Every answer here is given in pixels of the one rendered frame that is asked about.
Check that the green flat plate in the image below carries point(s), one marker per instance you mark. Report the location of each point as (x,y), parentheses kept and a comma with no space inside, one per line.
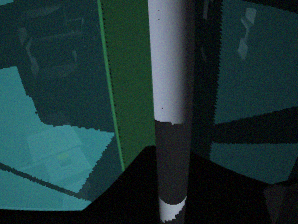
(125,41)

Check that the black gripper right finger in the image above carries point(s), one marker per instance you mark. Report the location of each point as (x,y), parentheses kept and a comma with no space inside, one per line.
(217,195)

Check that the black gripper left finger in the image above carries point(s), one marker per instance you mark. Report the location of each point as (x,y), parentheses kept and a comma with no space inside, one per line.
(131,199)

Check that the grey rod with red cap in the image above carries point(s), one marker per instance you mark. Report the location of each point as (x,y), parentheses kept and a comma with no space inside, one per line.
(172,32)

